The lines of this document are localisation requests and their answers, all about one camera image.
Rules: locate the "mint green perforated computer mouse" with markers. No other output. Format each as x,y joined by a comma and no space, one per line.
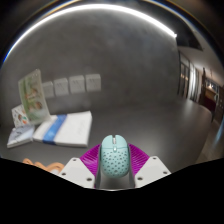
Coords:
115,158

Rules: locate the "small white sticker card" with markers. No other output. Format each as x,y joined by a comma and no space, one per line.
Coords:
19,117

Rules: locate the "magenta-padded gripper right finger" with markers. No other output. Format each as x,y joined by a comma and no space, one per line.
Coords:
151,170

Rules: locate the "orange corgi-shaped mouse pad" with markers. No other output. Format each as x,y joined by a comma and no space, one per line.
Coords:
50,166

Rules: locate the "white book with blue band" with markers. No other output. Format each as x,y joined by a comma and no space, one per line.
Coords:
70,130

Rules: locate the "white wall socket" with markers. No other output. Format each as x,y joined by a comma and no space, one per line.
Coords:
48,90
93,82
77,84
61,87

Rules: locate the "grey patterned booklet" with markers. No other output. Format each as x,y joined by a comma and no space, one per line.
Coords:
20,136

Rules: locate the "dark-framed glass partition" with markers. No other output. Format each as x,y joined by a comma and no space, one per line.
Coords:
193,83

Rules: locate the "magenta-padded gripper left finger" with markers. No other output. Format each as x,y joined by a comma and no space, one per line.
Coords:
78,170

